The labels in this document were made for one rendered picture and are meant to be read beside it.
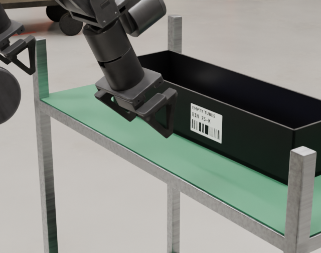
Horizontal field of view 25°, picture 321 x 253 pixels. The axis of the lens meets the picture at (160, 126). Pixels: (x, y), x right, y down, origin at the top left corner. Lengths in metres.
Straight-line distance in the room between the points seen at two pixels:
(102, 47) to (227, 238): 2.12
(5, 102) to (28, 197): 2.53
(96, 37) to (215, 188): 0.43
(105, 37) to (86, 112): 0.68
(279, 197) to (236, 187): 0.08
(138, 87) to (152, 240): 2.02
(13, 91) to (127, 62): 0.20
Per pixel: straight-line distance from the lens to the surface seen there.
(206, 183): 1.36
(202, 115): 1.50
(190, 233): 3.13
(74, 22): 6.37
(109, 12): 1.04
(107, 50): 1.07
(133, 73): 1.09
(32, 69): 1.48
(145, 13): 1.09
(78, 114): 1.72
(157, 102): 1.08
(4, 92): 0.96
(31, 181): 3.64
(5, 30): 1.46
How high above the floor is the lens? 1.54
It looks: 21 degrees down
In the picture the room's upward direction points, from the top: straight up
